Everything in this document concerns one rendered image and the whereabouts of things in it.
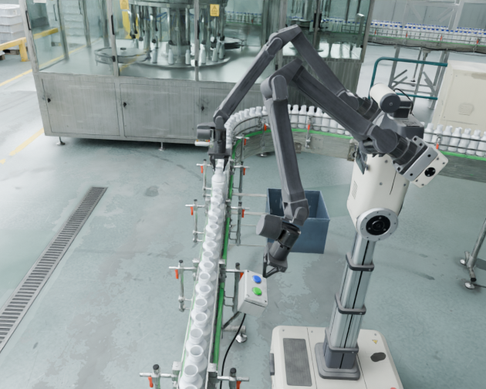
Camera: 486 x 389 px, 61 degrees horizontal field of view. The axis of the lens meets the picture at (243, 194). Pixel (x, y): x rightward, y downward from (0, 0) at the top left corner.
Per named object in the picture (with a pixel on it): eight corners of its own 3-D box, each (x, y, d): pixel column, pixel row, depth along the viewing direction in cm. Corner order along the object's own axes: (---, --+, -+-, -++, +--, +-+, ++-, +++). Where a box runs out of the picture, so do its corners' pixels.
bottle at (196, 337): (207, 381, 118) (207, 341, 110) (186, 382, 118) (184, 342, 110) (206, 363, 123) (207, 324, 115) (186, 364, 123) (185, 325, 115)
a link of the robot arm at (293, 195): (288, 73, 116) (275, 81, 127) (268, 76, 115) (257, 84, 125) (314, 220, 121) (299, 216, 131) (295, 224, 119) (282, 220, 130)
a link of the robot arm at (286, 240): (304, 234, 122) (300, 223, 126) (283, 228, 120) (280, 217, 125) (293, 252, 125) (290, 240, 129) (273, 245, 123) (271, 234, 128)
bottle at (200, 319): (192, 347, 128) (191, 309, 120) (211, 349, 128) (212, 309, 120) (190, 363, 123) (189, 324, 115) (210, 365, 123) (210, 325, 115)
